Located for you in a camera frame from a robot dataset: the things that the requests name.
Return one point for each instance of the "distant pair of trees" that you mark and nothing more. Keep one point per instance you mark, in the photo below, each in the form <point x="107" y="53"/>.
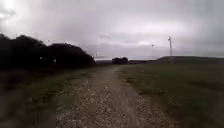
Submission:
<point x="120" y="60"/>

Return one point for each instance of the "dark clump of trees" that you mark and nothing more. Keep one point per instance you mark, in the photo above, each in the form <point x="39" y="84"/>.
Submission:
<point x="43" y="53"/>

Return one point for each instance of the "utility pole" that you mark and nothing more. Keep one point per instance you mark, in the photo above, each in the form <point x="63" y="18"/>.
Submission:
<point x="170" y="46"/>

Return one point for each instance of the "grass verge strip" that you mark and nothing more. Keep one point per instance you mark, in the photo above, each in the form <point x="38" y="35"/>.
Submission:
<point x="33" y="93"/>

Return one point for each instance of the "brown gravel dirt track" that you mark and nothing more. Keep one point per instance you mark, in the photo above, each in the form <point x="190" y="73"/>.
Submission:
<point x="106" y="103"/>

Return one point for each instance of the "thin distant pole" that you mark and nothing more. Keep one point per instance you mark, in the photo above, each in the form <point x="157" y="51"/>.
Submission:
<point x="152" y="51"/>

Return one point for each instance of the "grass field slope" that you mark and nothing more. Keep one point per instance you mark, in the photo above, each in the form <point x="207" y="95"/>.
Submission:
<point x="180" y="86"/>

